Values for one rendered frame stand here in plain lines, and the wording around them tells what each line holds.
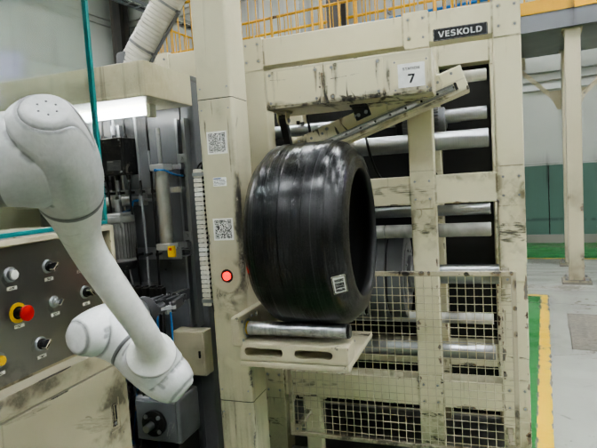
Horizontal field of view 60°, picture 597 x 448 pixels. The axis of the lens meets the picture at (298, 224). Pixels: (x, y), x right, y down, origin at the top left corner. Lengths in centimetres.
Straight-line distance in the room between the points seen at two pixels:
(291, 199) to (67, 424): 86
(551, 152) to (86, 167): 995
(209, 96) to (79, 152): 107
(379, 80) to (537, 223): 872
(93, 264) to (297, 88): 118
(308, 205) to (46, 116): 85
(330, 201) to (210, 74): 63
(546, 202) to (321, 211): 910
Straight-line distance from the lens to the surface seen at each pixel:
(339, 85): 190
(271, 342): 167
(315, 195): 144
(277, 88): 197
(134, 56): 233
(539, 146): 1046
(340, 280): 146
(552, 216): 1042
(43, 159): 75
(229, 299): 180
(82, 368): 163
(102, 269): 99
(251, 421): 191
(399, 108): 198
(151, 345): 109
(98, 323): 121
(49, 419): 157
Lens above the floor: 136
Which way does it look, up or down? 5 degrees down
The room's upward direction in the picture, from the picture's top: 4 degrees counter-clockwise
